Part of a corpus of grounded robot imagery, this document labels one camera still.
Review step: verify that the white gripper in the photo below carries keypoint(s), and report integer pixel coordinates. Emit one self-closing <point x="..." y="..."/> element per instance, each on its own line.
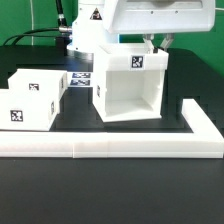
<point x="150" y="17"/>

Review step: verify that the white drawer housing box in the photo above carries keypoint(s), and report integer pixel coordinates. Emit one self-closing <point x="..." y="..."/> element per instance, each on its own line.
<point x="128" y="82"/>

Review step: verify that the white drawer tray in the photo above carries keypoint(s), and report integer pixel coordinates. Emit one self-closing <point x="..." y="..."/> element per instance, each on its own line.
<point x="27" y="111"/>
<point x="40" y="80"/>

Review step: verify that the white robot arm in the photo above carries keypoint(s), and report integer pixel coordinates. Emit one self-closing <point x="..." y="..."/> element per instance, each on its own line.
<point x="88" y="30"/>

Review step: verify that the white fiducial marker plate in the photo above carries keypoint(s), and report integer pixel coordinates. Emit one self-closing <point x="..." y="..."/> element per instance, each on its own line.
<point x="79" y="79"/>

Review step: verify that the white L-shaped fence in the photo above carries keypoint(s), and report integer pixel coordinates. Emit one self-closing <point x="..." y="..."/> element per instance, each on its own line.
<point x="203" y="141"/>

